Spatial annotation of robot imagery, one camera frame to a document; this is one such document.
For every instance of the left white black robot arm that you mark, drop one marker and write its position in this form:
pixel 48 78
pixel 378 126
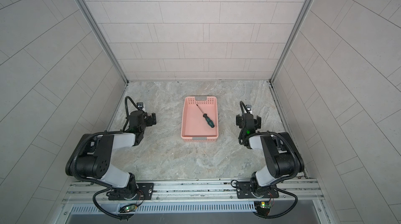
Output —
pixel 91 159

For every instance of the pink plastic bin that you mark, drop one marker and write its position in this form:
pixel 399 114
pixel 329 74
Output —
pixel 194 126

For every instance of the white ventilation grille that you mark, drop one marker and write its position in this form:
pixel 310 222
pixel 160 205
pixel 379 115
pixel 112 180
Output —
pixel 170 207

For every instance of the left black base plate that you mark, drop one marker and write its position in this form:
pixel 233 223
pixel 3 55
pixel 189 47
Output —
pixel 141 191

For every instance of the aluminium mounting rail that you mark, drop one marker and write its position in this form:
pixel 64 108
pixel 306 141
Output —
pixel 225 190

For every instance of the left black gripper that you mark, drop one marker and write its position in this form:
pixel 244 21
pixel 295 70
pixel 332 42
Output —
pixel 150 121

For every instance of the right green circuit board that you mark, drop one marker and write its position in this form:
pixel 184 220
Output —
pixel 262 208

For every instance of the green black screwdriver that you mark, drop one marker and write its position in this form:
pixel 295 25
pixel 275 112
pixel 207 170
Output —
pixel 206 117

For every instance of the green circuit board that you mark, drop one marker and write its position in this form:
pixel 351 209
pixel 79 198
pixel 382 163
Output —
pixel 128 208
pixel 262 208

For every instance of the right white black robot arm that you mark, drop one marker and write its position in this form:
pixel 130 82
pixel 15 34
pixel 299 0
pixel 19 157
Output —
pixel 282 159

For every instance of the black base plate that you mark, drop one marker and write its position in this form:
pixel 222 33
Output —
pixel 141 191
pixel 251 190

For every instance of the left green circuit board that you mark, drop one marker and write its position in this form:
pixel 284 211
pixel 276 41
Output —
pixel 128 208

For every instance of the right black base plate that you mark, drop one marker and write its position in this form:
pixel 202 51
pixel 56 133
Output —
pixel 251 190

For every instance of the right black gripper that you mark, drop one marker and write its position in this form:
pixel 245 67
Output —
pixel 239 120

